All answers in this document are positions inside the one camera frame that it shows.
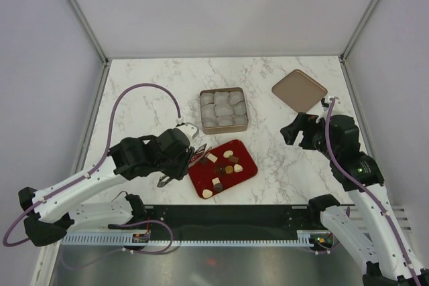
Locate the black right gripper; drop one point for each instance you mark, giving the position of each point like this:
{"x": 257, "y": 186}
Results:
{"x": 305, "y": 122}

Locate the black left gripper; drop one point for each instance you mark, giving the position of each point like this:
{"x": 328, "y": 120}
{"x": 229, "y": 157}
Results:
{"x": 181, "y": 171}

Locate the metal tongs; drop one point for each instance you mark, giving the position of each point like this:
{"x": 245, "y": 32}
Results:
{"x": 178, "y": 168}

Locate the dark square chocolate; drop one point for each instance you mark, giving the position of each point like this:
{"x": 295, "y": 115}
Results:
{"x": 204, "y": 161}

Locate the white rectangular chocolate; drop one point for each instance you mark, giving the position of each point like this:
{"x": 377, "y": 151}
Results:
{"x": 212, "y": 157}

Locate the round white chocolate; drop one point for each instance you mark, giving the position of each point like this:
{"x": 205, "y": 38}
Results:
{"x": 227, "y": 154}

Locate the gold chocolate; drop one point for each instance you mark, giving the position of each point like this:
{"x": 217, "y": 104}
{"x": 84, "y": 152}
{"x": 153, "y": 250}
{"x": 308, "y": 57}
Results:
{"x": 229, "y": 169}

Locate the brown square chocolate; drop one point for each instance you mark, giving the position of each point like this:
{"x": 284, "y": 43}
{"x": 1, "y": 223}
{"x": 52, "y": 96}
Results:
{"x": 234, "y": 159}

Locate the white heart chocolate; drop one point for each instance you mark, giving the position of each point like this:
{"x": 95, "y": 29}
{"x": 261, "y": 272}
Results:
{"x": 238, "y": 168}

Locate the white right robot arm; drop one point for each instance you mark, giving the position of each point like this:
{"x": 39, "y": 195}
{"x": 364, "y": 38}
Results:
{"x": 383, "y": 252}

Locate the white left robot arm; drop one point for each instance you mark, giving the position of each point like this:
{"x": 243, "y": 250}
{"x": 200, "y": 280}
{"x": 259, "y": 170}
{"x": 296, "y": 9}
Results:
{"x": 51, "y": 213}

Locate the white square ridged chocolate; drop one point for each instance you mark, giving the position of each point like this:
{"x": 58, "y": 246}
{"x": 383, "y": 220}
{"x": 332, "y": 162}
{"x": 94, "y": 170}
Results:
{"x": 215, "y": 181}

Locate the white rounded chocolate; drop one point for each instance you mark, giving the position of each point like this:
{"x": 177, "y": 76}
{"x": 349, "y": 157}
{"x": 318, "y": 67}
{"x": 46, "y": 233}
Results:
{"x": 207, "y": 193}

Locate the dark heart chocolate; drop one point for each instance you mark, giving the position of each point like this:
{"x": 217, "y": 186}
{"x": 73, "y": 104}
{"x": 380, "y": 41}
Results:
{"x": 218, "y": 187}

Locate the gold tin lid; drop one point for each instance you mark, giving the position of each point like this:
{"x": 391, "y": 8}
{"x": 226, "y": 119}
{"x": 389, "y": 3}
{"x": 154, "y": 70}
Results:
{"x": 299, "y": 91}

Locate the red rectangular tray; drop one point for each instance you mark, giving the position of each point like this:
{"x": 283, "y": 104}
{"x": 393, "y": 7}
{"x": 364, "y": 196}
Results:
{"x": 201, "y": 175}

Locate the gold square tin box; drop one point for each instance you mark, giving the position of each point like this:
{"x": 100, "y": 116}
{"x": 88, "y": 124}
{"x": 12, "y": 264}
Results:
{"x": 223, "y": 110}

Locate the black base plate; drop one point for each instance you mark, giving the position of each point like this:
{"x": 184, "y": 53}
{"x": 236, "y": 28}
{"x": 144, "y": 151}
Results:
{"x": 234, "y": 222}

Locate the white slotted cable duct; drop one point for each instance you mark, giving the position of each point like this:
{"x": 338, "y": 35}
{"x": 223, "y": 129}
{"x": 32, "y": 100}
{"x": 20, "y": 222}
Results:
{"x": 131, "y": 239}

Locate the left aluminium frame post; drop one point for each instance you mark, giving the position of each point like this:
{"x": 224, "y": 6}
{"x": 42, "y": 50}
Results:
{"x": 88, "y": 31}

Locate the aluminium frame post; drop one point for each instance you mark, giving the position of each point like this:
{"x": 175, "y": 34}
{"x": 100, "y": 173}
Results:
{"x": 363, "y": 21}
{"x": 88, "y": 31}

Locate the right aluminium frame post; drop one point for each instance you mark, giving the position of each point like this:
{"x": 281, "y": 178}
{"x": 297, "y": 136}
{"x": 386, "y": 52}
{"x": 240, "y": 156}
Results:
{"x": 363, "y": 21}

